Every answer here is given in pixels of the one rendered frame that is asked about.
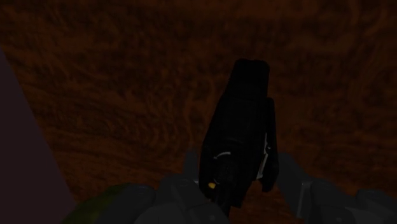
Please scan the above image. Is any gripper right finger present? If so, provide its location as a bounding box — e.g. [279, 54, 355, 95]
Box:
[275, 151, 397, 224]

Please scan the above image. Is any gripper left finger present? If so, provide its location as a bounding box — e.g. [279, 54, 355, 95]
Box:
[95, 150, 231, 224]

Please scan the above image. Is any green round object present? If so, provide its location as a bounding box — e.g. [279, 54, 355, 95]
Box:
[60, 183, 132, 224]

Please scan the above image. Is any black oblong device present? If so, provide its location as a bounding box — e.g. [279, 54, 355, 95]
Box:
[198, 58, 280, 218]

